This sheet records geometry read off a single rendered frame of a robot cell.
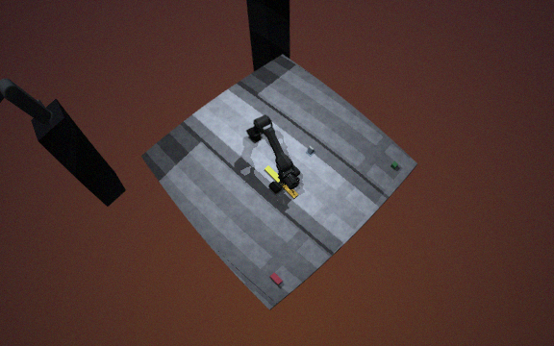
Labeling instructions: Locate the yellow bar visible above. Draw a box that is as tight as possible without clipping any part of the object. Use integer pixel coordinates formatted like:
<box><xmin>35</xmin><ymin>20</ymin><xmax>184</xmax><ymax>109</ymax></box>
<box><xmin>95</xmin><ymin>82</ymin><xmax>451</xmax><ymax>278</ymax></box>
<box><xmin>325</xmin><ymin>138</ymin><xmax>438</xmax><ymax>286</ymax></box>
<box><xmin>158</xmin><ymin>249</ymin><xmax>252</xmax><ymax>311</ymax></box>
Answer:
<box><xmin>264</xmin><ymin>166</ymin><xmax>298</xmax><ymax>199</ymax></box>

